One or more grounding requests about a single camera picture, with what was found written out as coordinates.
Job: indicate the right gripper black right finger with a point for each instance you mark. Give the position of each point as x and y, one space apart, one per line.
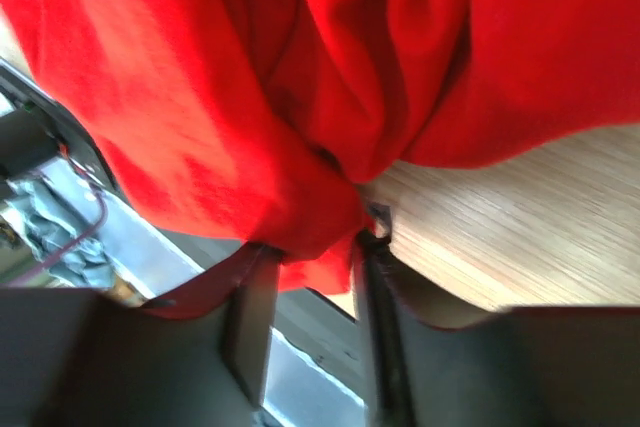
432 359

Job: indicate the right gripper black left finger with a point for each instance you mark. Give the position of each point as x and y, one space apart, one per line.
194 356

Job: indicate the red t shirt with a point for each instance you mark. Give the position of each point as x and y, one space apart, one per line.
258 119

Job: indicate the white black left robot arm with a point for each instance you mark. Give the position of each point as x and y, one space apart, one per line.
38 129

